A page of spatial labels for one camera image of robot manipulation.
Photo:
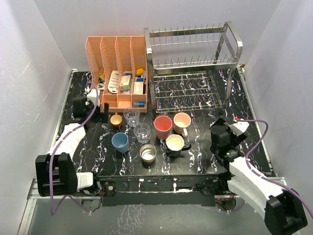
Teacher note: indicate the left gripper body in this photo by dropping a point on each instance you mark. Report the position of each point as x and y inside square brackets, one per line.
[97, 116]

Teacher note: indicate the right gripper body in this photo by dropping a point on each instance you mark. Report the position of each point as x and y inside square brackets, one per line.
[234, 140]

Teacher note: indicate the small orange ceramic mug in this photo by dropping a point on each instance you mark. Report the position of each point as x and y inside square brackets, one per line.
[116, 120]

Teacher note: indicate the clear faceted glass cup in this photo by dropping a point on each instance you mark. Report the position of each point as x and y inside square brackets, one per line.
[131, 114]

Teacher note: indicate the blue plastic tumbler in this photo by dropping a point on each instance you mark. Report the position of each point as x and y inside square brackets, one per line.
[121, 142]

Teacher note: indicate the pink textured mug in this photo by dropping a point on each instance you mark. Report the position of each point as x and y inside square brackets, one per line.
[181, 122]

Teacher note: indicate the black ceramic mug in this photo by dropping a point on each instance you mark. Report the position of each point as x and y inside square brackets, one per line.
[175, 145]

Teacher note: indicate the pink plastic tumbler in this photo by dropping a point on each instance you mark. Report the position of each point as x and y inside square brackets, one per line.
[163, 126]

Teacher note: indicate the brown and cream cup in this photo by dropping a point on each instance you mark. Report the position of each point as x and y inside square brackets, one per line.
[148, 153]

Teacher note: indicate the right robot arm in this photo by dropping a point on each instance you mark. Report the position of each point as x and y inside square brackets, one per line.
[280, 207]

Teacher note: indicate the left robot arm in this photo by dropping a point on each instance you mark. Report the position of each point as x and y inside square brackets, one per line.
[55, 169]

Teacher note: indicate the steel two-tier dish rack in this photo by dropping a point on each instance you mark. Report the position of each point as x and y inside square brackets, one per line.
[191, 68]

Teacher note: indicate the white barcode card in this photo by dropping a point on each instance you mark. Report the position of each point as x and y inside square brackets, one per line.
[113, 82]

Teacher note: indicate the grey blue cylinder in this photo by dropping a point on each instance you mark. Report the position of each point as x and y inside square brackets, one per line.
[139, 104]

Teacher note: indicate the green and white box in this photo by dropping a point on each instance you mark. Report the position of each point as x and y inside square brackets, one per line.
[125, 83]

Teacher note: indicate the white red-print box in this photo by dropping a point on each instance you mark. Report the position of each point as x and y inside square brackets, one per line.
[138, 87]

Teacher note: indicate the peach plastic desk organizer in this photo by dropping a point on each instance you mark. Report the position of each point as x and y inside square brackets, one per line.
[113, 63]

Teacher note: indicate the yellow eraser block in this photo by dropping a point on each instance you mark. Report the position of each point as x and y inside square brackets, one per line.
[139, 72]

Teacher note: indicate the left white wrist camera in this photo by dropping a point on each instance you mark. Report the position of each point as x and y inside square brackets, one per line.
[93, 95]

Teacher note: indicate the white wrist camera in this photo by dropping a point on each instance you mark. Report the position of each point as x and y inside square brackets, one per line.
[239, 126]
[93, 95]

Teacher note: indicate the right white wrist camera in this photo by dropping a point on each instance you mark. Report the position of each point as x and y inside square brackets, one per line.
[239, 126]

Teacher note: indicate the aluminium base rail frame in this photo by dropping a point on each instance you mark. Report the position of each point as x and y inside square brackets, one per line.
[143, 208]

